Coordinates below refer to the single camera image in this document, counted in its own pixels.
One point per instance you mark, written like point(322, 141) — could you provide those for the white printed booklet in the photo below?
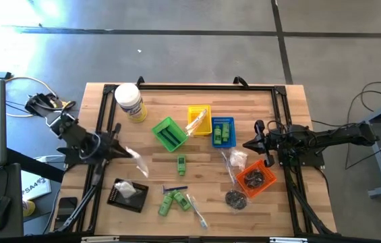
point(36, 189)

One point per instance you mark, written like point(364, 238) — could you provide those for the grey metal table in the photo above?
point(379, 153)

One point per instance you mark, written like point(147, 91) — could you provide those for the black aluminium table frame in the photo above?
point(210, 87)

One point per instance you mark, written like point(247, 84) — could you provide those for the silver metal bracket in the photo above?
point(288, 240)
point(100, 239)

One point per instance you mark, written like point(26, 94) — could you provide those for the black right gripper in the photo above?
point(276, 141)

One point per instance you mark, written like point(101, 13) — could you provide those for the small yellow white container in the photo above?
point(29, 208)

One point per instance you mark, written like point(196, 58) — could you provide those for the yellow Lysol wipes canister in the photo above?
point(127, 96)

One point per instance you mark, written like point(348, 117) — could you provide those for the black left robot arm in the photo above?
point(75, 141)

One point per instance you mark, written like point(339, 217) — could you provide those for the small green toiletry bottle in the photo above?
point(165, 206)
point(217, 135)
point(181, 164)
point(181, 201)
point(226, 132)

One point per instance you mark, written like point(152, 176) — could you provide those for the orange plastic basket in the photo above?
point(267, 178)

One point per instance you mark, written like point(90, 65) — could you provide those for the green plastic basket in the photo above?
point(172, 124)

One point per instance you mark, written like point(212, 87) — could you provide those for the bagged toothbrush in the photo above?
point(228, 167)
point(201, 118)
point(190, 130)
point(197, 211)

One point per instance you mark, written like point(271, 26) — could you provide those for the yellow plastic basket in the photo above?
point(195, 113)

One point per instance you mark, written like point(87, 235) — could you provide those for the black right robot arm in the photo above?
point(331, 136)

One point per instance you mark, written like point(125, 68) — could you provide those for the blue plastic basket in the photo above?
point(232, 143)

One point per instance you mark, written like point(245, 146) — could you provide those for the clear bag white cotton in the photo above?
point(238, 158)
point(125, 189)

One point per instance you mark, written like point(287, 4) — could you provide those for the black plastic basket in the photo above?
point(136, 202)

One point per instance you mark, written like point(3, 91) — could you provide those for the white cotton bag black print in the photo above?
point(139, 163)

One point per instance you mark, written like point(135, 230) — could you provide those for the black table clamp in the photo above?
point(240, 81)
point(140, 81)

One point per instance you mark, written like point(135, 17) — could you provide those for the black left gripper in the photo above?
point(107, 150)

